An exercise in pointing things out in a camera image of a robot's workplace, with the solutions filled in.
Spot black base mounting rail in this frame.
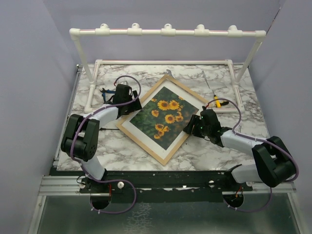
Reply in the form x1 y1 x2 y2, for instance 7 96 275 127
79 171 252 203

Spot white PVC pipe rack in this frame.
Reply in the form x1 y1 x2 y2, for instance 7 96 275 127
69 23 267 114

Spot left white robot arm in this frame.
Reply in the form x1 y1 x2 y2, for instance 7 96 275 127
61 84 142 193

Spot black yellow screwdriver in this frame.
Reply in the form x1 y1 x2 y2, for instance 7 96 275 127
220 101 229 106

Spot small yellow screwdriver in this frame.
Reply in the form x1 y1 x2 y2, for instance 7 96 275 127
213 91 221 108

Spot wooden picture frame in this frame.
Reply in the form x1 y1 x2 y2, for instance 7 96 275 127
116 75 208 165

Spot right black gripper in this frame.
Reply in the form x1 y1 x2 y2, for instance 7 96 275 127
184 114 211 138

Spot blue handled pliers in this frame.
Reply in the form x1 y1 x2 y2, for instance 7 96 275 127
100 88 116 104

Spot orange handled screwdriver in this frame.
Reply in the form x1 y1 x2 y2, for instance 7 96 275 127
99 128 120 131

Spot sunflower photo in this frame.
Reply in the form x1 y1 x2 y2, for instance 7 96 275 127
130 87 198 150

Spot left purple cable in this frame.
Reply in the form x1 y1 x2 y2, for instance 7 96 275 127
69 75 142 214

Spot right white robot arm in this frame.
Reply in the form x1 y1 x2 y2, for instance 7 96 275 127
183 109 298 191

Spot large grey wrench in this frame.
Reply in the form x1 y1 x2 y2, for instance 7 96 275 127
166 69 173 76

